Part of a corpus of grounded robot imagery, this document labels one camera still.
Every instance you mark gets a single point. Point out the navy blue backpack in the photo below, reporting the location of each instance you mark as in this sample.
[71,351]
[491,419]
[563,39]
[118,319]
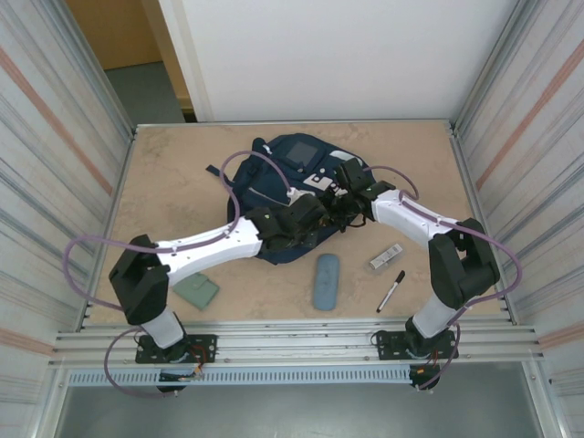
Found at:
[274,182]

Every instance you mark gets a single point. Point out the small silver box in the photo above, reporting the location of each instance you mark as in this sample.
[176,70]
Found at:
[385,256]

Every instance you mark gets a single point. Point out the blue-grey pencil case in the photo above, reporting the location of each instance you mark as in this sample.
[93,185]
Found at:
[326,283]

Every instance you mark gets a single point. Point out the black and white marker pen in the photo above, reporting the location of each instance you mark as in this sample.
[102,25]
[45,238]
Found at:
[390,292]

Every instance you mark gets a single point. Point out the green fabric wallet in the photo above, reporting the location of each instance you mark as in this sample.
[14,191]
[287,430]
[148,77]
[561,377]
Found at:
[201,294]

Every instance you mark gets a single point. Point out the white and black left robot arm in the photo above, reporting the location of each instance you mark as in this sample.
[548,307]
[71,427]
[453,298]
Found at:
[210,248]

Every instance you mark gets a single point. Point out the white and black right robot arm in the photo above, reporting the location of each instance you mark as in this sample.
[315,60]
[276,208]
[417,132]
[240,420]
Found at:
[410,216]

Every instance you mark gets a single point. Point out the brown wooden door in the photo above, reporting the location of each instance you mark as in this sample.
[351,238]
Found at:
[123,32]

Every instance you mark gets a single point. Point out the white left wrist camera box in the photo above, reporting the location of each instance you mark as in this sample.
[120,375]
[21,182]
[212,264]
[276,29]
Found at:
[299,196]

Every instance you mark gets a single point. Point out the aluminium mounting rail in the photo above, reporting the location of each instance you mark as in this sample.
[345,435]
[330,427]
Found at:
[292,340]

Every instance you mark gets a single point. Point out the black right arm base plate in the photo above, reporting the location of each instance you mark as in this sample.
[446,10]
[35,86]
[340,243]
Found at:
[388,340]

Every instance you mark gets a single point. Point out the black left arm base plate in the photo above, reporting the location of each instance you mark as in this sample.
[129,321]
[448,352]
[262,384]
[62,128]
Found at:
[203,342]

